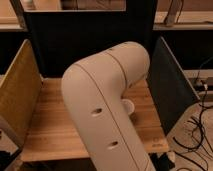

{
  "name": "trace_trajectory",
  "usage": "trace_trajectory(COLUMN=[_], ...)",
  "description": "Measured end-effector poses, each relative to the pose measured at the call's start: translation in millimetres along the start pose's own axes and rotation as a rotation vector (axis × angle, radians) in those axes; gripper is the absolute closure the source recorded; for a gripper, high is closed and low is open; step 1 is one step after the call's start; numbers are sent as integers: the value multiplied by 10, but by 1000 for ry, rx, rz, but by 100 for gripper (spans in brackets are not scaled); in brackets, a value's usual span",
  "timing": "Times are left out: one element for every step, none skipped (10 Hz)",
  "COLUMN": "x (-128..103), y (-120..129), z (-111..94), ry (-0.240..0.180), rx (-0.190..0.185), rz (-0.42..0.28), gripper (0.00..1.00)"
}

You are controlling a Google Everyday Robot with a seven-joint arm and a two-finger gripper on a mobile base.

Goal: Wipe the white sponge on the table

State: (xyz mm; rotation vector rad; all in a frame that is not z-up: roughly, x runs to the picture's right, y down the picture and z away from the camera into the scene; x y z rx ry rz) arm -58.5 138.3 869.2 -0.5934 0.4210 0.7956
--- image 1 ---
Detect dark right side panel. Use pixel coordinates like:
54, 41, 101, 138
147, 37, 200, 136

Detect left wooden side panel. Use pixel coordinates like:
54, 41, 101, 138
0, 39, 42, 147

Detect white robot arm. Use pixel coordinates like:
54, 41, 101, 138
61, 42, 155, 171

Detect black back panel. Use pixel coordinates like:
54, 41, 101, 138
10, 0, 158, 77

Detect black floor cables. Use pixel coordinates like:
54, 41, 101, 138
172, 56, 213, 171

